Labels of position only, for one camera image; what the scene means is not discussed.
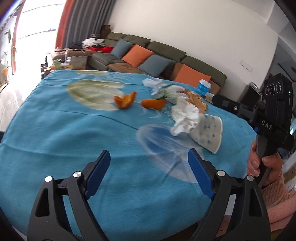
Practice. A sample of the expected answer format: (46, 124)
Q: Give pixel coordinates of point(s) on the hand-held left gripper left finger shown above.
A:
(98, 176)

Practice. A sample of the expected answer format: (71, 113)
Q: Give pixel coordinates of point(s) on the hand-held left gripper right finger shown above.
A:
(200, 176)

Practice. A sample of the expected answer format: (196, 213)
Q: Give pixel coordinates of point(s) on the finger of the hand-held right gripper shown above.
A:
(229, 105)

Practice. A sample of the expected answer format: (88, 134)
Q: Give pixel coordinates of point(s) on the white tissue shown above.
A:
(185, 120)

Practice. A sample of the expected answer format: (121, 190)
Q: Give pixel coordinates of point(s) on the clear green plastic wrapper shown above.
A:
(161, 92)

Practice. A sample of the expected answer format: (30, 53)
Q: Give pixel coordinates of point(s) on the person's right forearm pink sleeve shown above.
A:
(279, 204)

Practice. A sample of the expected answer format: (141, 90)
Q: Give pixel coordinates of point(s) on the person's right hand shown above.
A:
(272, 166)

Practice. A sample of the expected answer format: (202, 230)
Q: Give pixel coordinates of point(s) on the dark cabinet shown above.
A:
(251, 92)

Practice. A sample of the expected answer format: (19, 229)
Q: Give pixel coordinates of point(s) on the blue paper cup white lid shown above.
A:
(203, 89)

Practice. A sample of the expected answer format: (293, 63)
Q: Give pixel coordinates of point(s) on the orange-brown snack wrapper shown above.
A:
(196, 100)

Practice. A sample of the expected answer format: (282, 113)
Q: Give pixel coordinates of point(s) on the white blue-dotted paper cup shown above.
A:
(208, 136)

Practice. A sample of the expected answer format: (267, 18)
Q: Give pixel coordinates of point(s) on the orange cushion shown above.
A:
(190, 75)
(137, 55)

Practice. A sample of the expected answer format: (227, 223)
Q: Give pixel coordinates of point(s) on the white cracker packet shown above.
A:
(179, 97)

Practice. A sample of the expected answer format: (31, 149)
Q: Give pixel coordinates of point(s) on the blue floral tablecloth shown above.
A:
(57, 139)

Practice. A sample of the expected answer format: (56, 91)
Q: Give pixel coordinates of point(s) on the orange peel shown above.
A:
(124, 102)
(153, 103)

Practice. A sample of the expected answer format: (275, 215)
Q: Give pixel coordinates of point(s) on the white foam fruit net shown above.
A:
(150, 83)

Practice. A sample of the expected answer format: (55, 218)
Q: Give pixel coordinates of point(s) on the large blue cushion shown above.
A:
(155, 66)

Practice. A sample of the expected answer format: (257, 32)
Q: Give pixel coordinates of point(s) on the green brown sofa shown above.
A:
(161, 46)

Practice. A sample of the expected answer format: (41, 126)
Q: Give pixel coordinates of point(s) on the coffee table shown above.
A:
(57, 66)

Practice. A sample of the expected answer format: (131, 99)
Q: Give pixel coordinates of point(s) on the small blue cushion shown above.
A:
(121, 48)

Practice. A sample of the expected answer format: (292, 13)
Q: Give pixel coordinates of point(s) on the red cloth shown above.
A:
(103, 49)

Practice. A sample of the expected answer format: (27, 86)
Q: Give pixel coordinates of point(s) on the dark clothes pile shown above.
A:
(76, 44)

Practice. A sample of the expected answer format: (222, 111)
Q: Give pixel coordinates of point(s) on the white clothes pile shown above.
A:
(92, 42)

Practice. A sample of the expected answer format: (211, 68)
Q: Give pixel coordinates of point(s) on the brown cardboard box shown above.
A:
(106, 30)

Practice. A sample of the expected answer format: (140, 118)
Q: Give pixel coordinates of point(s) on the orange curtain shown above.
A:
(63, 25)

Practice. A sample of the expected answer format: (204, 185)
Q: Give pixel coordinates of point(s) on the grey curtain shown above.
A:
(87, 20)

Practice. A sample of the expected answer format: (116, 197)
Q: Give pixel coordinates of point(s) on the white wall switch plate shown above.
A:
(245, 65)

